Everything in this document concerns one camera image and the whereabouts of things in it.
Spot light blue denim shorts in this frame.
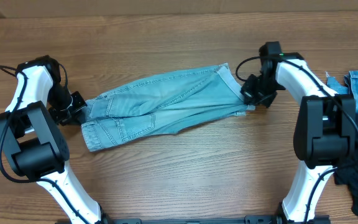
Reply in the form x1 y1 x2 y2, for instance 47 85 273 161
81 63 254 151

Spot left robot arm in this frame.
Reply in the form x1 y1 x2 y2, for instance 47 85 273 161
0 55 112 223

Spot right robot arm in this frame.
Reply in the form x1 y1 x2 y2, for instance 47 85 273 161
241 42 358 223

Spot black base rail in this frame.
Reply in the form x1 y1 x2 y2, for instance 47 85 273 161
104 213 331 224

